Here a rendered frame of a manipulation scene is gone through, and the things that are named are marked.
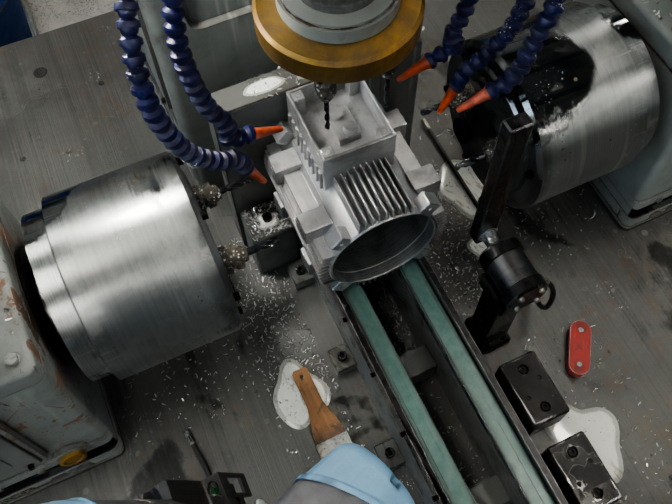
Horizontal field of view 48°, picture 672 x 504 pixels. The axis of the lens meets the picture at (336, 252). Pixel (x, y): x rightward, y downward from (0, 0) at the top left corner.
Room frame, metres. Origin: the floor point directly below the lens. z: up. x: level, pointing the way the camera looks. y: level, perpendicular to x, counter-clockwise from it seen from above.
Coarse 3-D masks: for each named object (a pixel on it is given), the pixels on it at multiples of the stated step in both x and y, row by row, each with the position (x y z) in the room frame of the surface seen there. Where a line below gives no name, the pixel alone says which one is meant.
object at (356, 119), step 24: (288, 96) 0.62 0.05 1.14; (312, 96) 0.64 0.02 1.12; (336, 96) 0.64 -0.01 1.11; (360, 96) 0.64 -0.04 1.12; (312, 120) 0.61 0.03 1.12; (336, 120) 0.59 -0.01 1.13; (360, 120) 0.60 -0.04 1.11; (384, 120) 0.58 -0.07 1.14; (312, 144) 0.55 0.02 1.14; (336, 144) 0.57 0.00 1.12; (360, 144) 0.57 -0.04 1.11; (384, 144) 0.55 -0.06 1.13; (312, 168) 0.55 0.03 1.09; (336, 168) 0.53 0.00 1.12
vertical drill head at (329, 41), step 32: (256, 0) 0.59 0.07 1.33; (288, 0) 0.57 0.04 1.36; (320, 0) 0.55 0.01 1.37; (352, 0) 0.55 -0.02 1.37; (384, 0) 0.57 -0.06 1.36; (416, 0) 0.59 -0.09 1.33; (256, 32) 0.57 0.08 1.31; (288, 32) 0.55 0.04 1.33; (320, 32) 0.53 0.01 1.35; (352, 32) 0.53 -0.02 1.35; (384, 32) 0.54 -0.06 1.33; (416, 32) 0.55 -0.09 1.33; (288, 64) 0.52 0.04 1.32; (320, 64) 0.51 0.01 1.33; (352, 64) 0.51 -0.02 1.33; (384, 64) 0.52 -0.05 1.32; (320, 96) 0.52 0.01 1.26; (384, 96) 0.56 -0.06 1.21
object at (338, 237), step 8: (288, 128) 0.61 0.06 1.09; (280, 136) 0.60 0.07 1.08; (288, 136) 0.61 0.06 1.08; (424, 192) 0.50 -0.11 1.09; (416, 200) 0.50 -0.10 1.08; (424, 200) 0.49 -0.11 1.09; (432, 200) 0.50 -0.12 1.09; (424, 208) 0.49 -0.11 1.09; (432, 208) 0.49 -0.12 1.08; (328, 232) 0.46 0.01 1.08; (336, 232) 0.45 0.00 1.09; (344, 232) 0.45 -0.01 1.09; (328, 240) 0.45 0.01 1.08; (336, 240) 0.44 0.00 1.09; (344, 240) 0.44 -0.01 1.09; (336, 248) 0.44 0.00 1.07; (424, 248) 0.49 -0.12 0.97; (416, 256) 0.48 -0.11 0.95; (336, 288) 0.44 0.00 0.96; (344, 288) 0.44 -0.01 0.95
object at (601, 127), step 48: (576, 48) 0.67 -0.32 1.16; (624, 48) 0.67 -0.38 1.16; (528, 96) 0.60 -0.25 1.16; (576, 96) 0.61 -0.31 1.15; (624, 96) 0.62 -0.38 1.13; (480, 144) 0.64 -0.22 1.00; (528, 144) 0.56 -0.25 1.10; (576, 144) 0.56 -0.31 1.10; (624, 144) 0.58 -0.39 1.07; (528, 192) 0.54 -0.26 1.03
